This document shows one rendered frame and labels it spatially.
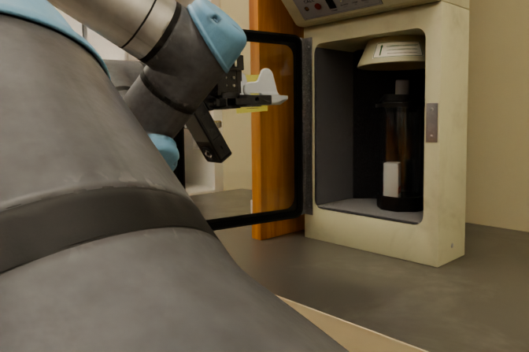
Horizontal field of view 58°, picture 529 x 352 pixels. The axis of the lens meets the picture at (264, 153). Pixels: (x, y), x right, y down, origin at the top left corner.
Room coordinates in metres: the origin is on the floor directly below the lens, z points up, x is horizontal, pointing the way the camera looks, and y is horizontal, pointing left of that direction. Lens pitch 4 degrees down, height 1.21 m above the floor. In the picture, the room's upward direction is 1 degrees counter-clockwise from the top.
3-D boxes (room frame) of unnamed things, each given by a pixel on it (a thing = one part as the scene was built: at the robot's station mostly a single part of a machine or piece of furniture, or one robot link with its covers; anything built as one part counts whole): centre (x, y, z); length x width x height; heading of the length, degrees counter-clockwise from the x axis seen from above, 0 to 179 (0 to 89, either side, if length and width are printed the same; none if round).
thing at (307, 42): (1.06, -0.09, 1.19); 0.03 x 0.02 x 0.39; 43
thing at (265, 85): (0.78, -0.01, 1.26); 0.09 x 0.03 x 0.06; 120
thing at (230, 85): (0.73, 0.09, 1.26); 0.12 x 0.08 x 0.09; 132
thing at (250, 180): (0.97, 0.05, 1.19); 0.30 x 0.01 x 0.40; 123
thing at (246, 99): (0.75, 0.03, 1.24); 0.09 x 0.05 x 0.02; 120
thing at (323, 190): (1.04, -0.29, 1.19); 0.26 x 0.24 x 0.35; 43
